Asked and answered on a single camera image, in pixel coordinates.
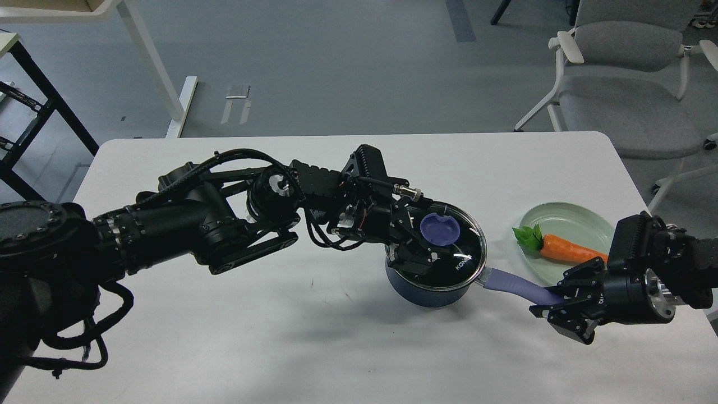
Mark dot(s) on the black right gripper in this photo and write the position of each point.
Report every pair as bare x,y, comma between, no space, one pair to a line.
624,298

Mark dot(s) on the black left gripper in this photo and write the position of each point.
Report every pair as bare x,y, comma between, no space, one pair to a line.
366,213

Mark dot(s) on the glass lid with purple knob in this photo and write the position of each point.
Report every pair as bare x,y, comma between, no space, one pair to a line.
460,241

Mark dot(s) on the blue saucepan with purple handle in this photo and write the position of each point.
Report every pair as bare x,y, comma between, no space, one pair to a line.
493,279

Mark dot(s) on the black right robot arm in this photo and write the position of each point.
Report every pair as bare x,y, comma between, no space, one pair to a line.
685,265

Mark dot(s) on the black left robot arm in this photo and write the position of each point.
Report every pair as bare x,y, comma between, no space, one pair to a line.
61,272

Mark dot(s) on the orange toy carrot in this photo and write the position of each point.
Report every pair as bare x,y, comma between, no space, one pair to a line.
533,241

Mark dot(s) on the grey office chair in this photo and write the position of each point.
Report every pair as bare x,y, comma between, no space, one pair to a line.
623,70

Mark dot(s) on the black metal rack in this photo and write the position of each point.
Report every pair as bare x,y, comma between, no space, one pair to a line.
14,150

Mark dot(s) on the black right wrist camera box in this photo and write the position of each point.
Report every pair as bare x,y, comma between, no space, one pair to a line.
631,251

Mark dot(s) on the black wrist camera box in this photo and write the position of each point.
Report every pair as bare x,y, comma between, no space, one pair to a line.
631,251
366,161

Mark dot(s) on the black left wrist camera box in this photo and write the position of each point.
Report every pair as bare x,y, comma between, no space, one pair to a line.
366,161

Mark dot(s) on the white desk frame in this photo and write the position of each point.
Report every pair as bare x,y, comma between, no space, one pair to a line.
176,102

